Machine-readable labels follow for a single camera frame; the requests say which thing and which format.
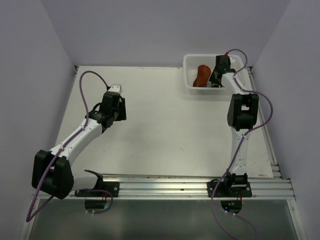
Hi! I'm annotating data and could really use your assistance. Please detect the brown microfiber towel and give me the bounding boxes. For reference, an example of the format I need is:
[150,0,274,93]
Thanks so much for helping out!
[192,64,211,88]

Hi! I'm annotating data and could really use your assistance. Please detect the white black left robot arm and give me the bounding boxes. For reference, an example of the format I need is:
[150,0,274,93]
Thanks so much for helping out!
[31,89,127,200]

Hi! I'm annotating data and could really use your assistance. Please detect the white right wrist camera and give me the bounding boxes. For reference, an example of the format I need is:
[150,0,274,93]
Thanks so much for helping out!
[229,56,236,64]

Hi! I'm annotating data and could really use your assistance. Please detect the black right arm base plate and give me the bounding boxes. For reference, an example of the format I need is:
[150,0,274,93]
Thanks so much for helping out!
[206,179,253,198]

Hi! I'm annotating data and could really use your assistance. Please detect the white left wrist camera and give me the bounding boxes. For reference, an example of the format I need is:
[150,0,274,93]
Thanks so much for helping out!
[107,84,123,95]

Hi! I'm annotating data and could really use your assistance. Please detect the aluminium right side rail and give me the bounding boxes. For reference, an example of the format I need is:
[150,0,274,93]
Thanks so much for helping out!
[246,66,283,179]

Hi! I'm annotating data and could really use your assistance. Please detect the white perforated plastic basket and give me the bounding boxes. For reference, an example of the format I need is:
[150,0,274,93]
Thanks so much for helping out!
[183,54,252,95]

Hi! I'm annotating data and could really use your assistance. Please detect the yellow microfiber towel black trim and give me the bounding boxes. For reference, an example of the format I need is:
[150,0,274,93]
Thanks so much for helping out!
[211,83,224,88]

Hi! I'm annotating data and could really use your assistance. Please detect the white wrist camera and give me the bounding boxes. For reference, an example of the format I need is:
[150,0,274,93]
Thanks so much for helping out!
[229,56,236,64]
[107,84,123,95]

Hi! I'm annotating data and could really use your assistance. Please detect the aluminium table edge rail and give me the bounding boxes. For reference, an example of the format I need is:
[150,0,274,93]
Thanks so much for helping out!
[103,175,295,200]

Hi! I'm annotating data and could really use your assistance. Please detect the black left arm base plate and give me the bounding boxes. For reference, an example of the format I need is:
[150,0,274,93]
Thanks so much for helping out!
[74,181,120,198]

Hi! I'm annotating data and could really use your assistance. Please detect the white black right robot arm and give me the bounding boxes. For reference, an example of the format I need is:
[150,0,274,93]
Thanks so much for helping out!
[209,54,259,197]

